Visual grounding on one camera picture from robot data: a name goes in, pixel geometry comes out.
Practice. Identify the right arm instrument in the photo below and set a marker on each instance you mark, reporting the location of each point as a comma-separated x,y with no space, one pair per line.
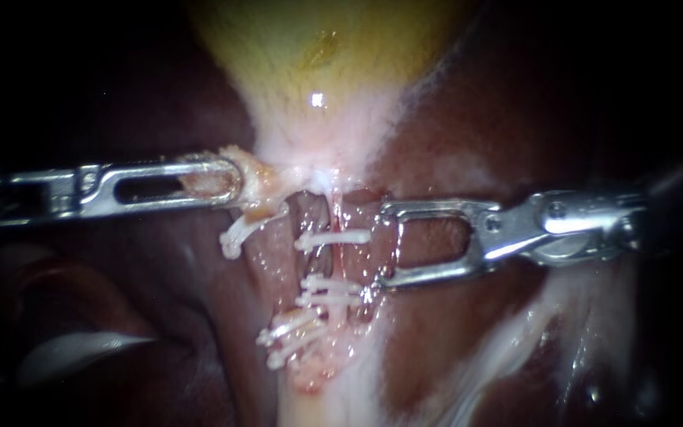
567,228

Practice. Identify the thin tube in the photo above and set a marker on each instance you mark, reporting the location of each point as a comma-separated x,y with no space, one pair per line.
336,207

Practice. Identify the left arm instrument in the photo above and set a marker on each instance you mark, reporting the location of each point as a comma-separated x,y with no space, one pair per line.
33,190

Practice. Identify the pale fatty tissue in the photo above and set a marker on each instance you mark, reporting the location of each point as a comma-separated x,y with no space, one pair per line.
353,397

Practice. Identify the left arm instrument jaw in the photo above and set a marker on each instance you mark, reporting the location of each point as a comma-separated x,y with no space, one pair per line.
101,190

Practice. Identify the white clip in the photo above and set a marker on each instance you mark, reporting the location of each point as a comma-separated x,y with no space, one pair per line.
288,327
329,284
294,349
329,300
332,238
241,231

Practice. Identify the right arm instrument jaw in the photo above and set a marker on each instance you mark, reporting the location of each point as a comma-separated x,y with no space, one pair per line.
430,274
436,209

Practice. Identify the dark red liver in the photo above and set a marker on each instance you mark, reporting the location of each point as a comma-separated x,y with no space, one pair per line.
495,118

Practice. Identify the gallbladder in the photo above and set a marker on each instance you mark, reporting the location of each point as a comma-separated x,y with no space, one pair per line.
318,65

